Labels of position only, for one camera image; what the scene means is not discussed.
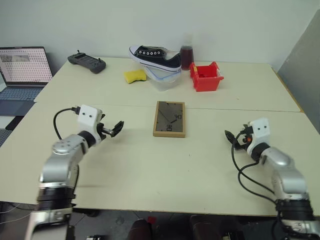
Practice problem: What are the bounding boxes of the yellow sponge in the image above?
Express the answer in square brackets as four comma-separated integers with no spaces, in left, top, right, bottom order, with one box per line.
[123,69,148,86]

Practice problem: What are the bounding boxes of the clear plastic container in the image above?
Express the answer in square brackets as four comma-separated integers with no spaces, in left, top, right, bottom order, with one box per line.
[149,73,182,93]

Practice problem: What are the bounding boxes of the wooden picture frame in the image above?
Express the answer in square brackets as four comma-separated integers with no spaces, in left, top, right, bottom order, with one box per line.
[152,100,187,139]

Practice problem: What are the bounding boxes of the dark rounded shape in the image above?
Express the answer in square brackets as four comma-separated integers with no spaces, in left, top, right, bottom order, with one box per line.
[129,218,154,240]

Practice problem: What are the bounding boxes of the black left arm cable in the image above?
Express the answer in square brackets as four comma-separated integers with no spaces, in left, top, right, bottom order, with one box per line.
[52,106,81,141]

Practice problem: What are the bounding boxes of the open grey laptop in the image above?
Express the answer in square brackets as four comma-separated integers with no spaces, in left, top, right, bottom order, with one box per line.
[0,46,54,117]

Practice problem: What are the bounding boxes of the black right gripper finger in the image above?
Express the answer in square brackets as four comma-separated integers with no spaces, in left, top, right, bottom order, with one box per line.
[224,129,237,141]
[225,135,238,147]

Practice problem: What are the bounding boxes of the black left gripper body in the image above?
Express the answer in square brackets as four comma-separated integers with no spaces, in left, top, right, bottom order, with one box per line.
[96,113,114,144]

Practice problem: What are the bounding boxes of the clear blue-rimmed container lid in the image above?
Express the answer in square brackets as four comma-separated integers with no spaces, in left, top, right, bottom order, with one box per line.
[144,65,183,83]

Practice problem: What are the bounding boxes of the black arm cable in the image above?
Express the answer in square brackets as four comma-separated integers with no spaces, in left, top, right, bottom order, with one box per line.
[52,106,81,141]
[231,129,280,205]

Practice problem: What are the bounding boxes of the dark grey handheld controller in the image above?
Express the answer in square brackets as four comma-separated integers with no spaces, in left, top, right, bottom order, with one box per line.
[67,49,107,75]

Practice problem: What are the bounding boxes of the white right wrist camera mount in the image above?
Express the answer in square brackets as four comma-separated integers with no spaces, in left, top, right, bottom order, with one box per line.
[245,117,272,157]

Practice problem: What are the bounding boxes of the bottle with dark red liquid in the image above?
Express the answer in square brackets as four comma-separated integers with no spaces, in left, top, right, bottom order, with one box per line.
[180,33,196,72]

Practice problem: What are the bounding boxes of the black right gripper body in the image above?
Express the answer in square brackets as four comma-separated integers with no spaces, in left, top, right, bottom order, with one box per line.
[234,123,254,152]

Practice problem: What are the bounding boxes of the black and white sneaker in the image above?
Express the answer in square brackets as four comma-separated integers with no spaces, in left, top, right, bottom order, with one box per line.
[128,44,182,73]

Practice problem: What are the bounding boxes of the red plastic storage bin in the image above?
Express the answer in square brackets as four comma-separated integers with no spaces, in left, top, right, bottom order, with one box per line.
[188,61,225,93]

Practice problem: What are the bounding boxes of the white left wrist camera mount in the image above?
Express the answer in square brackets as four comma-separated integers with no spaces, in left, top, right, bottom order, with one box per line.
[76,104,104,145]

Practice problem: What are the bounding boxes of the grey partition panel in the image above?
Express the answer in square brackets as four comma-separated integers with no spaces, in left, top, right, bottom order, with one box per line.
[277,9,320,131]

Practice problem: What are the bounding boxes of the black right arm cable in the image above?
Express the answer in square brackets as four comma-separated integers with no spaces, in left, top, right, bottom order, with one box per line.
[231,129,280,205]

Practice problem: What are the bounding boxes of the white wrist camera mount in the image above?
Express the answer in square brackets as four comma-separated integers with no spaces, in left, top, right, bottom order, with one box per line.
[245,117,272,157]
[76,104,104,145]

